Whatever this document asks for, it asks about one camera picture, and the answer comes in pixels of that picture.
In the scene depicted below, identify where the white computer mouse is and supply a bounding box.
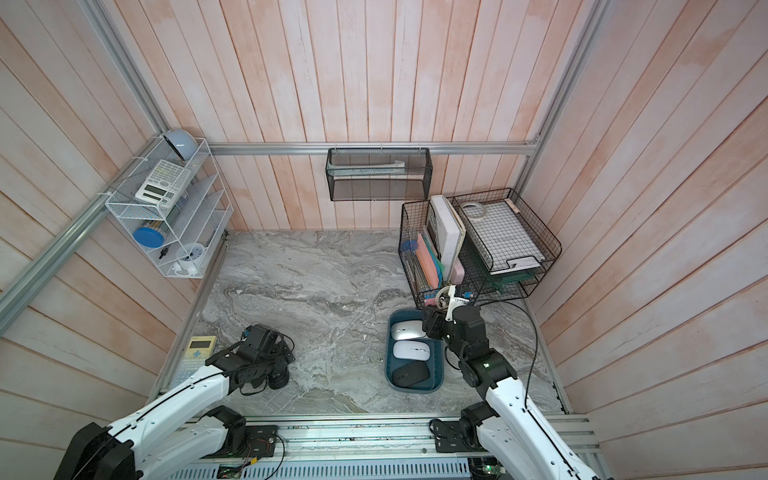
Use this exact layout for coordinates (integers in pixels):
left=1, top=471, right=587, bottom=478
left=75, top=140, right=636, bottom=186
left=393, top=340, right=431, bottom=362

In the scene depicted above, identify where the silver mouse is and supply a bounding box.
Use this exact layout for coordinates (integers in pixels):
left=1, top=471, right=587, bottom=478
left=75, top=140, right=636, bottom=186
left=390, top=320, right=426, bottom=341

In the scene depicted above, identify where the teal plastic storage tray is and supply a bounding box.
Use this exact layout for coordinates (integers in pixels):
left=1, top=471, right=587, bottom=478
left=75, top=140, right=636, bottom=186
left=385, top=309, right=444, bottom=394

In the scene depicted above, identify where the black mouse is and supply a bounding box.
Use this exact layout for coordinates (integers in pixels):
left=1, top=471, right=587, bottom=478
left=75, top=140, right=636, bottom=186
left=391, top=361, right=430, bottom=388

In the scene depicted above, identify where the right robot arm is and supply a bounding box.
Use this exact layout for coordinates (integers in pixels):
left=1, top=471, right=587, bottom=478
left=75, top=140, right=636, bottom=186
left=423, top=306, right=598, bottom=479

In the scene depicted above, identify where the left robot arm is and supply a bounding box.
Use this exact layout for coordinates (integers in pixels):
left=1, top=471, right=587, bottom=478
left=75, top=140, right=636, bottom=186
left=55, top=324, right=295, bottom=479

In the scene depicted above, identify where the tape roll by rack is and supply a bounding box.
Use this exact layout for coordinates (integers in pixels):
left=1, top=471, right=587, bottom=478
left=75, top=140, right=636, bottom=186
left=434, top=285, right=455, bottom=310

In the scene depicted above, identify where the yellow calculator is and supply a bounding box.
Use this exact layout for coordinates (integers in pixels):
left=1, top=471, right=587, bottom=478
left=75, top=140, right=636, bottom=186
left=170, top=335, right=217, bottom=388

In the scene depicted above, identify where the pink folder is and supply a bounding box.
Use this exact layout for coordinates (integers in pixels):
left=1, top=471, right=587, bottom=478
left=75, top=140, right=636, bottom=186
left=415, top=234, right=441, bottom=289

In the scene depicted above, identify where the white grid notepad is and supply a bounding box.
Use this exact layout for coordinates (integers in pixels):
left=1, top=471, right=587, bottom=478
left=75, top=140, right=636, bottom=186
left=460, top=200, right=545, bottom=275

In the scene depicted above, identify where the white thick book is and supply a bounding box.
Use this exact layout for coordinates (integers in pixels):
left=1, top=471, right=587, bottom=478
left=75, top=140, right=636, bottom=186
left=426, top=195, right=466, bottom=285

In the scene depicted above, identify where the blue lid pencil jar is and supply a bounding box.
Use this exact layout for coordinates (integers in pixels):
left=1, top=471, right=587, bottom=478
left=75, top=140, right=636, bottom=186
left=132, top=221, right=165, bottom=249

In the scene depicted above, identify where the white desk calculator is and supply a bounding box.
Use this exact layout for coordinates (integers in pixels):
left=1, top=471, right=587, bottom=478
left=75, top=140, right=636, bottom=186
left=134, top=160, right=192, bottom=210

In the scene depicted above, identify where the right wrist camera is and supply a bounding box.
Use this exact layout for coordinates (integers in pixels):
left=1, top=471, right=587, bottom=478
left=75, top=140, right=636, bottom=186
left=442, top=285, right=470, bottom=322

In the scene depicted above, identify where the black wire file rack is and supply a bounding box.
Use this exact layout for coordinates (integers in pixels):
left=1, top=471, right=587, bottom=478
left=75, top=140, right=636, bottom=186
left=398, top=199, right=477, bottom=309

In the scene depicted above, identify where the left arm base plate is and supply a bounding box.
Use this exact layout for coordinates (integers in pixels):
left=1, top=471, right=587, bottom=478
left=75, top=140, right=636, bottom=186
left=217, top=425, right=278, bottom=459

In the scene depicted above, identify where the black wire paper tray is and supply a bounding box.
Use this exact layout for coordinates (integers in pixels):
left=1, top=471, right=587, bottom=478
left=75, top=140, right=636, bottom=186
left=449, top=188, right=563, bottom=304

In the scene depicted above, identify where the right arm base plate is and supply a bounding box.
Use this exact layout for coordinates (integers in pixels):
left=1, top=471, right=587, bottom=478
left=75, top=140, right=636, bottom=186
left=428, top=418, right=482, bottom=453

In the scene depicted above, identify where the white wire wall shelf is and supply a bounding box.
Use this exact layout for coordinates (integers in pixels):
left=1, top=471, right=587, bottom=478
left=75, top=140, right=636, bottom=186
left=106, top=136, right=234, bottom=279

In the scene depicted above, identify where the black mesh wall basket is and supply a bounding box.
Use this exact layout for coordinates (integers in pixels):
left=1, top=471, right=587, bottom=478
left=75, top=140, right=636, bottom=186
left=325, top=147, right=433, bottom=202

